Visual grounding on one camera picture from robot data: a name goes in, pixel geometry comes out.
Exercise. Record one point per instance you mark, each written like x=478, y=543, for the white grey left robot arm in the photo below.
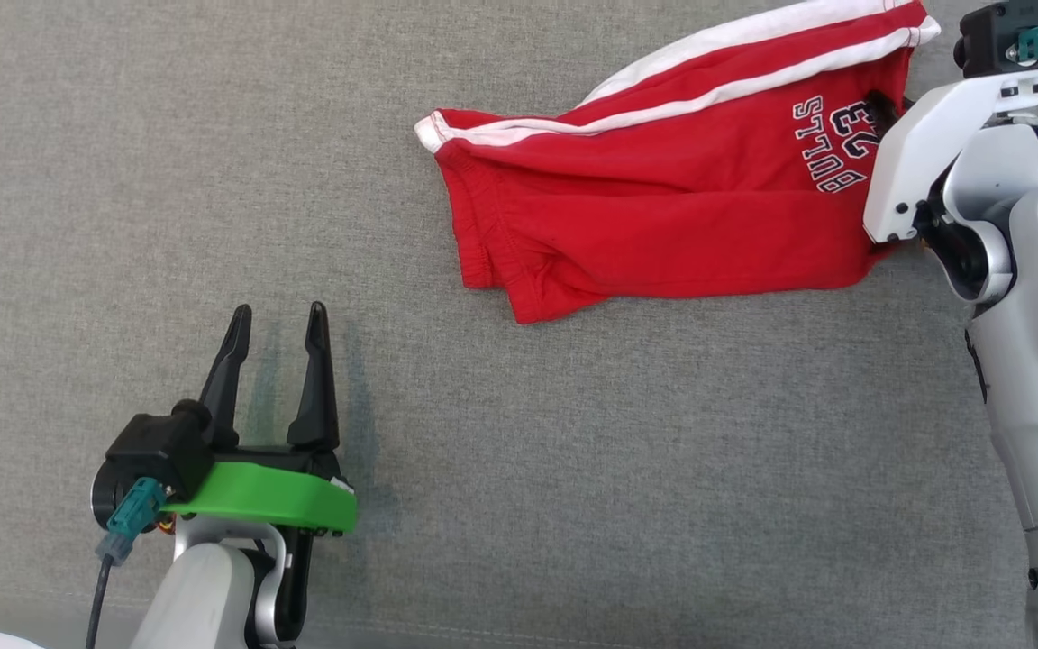
x=204, y=595

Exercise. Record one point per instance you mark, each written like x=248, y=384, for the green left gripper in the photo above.
x=276, y=496

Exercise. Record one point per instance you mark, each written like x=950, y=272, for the teal left camera connector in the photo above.
x=133, y=518

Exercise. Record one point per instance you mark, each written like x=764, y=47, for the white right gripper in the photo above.
x=920, y=144

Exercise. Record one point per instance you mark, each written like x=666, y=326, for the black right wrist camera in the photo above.
x=992, y=36

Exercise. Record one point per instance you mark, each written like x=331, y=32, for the red shorts with white stripes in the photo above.
x=663, y=207

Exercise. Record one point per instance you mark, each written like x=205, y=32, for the grey fabric sofa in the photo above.
x=573, y=451

